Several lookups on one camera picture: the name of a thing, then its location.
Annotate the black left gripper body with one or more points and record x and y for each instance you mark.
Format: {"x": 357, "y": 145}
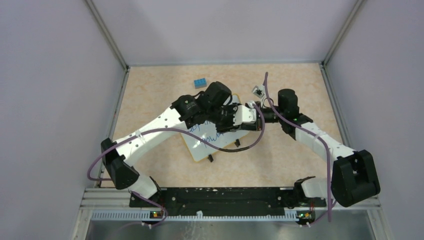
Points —
{"x": 226, "y": 122}

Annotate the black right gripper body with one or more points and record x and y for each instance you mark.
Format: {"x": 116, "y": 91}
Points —
{"x": 259, "y": 124}

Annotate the yellow-framed whiteboard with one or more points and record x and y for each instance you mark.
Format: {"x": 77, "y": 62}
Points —
{"x": 212, "y": 145}

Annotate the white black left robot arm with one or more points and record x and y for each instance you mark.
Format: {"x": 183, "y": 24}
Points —
{"x": 120, "y": 156}

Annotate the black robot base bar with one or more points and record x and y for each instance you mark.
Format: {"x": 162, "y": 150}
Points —
{"x": 227, "y": 201}

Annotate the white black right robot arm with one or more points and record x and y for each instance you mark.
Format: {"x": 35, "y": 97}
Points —
{"x": 353, "y": 175}

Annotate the black right board foot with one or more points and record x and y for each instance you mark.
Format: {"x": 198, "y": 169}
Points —
{"x": 237, "y": 143}

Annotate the blue lego brick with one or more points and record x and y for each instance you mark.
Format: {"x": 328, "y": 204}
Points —
{"x": 200, "y": 83}

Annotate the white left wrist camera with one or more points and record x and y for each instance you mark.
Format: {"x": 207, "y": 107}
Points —
{"x": 245, "y": 118}

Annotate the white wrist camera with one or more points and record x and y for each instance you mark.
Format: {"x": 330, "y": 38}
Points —
{"x": 245, "y": 118}
{"x": 259, "y": 91}

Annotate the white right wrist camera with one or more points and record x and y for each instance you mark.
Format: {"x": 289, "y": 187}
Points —
{"x": 259, "y": 91}

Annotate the white cable duct strip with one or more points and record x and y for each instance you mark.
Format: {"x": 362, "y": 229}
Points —
{"x": 147, "y": 216}

